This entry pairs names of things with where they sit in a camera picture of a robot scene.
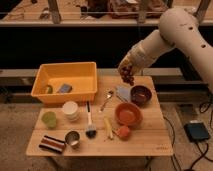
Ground dark purple bowl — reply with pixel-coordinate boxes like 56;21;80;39
130;85;152;107

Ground green item in bin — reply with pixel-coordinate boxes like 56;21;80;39
45;85;53;94

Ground white stacked cups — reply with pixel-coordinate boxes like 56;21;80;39
62;101;79;121

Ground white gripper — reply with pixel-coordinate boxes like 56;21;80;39
118;53;143;76

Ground metal cup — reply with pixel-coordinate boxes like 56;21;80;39
65;131;80;149

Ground metal spoon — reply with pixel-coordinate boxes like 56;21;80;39
99;90;114;112

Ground wooden folding table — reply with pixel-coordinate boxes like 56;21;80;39
26;76;173;157

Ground yellow banana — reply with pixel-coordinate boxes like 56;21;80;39
104;116;114;140

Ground dark red grape bunch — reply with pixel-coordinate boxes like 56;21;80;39
120;66;134;86

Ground orange fruit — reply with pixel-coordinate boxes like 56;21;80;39
117;126;131;140

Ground black foot pedal box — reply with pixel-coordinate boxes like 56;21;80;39
184;122;210;142

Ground black white dish brush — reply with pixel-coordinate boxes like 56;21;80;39
86;102;97;139

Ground orange bowl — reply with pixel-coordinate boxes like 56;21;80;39
115;102;143;126

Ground green plastic cup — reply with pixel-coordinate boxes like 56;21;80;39
41;111;57;128

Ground black cable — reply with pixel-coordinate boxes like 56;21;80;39
164;99;213;171

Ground yellow plastic bin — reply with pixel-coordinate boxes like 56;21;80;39
31;62;98;104

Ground blue cloth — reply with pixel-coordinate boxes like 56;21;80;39
116;86;130;102

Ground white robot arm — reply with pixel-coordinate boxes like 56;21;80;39
118;8;213;93

